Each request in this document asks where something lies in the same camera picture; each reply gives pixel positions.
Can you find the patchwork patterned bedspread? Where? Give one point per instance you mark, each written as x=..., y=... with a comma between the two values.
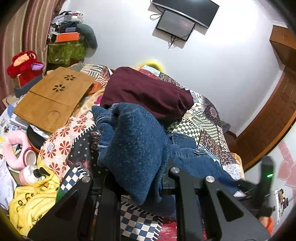
x=73, y=150

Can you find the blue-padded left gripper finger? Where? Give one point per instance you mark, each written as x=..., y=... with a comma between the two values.
x=89, y=211

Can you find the maroon folded garment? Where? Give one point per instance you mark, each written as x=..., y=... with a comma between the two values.
x=164, y=100

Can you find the blue denim jacket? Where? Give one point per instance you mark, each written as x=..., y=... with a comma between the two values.
x=135, y=147

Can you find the wooden lap desk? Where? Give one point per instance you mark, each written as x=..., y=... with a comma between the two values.
x=49, y=104

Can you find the large black wall television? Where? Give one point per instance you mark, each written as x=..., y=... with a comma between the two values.
x=200, y=11

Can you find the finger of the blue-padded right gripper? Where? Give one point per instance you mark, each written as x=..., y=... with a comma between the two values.
x=206, y=210

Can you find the striped red curtain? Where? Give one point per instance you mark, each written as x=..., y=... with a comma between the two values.
x=24, y=26

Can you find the green patterned storage box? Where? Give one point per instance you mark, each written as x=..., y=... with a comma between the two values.
x=66, y=53

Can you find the orange sleeve forearm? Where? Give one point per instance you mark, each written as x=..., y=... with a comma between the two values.
x=267, y=222

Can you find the red plush toy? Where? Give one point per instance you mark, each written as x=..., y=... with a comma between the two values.
x=25, y=67

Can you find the orange box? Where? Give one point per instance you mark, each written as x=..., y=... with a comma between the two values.
x=66, y=37

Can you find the yellow curved tube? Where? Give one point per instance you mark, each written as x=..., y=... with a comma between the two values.
x=154, y=64

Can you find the pink plush toy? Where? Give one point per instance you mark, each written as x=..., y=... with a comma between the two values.
x=17, y=150

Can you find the dark grey bag on floor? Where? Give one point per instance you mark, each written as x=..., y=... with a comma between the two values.
x=225, y=126

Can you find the small black wall monitor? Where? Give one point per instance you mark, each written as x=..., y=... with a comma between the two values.
x=176, y=25

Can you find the yellow duck blanket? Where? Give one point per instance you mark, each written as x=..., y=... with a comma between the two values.
x=31, y=203

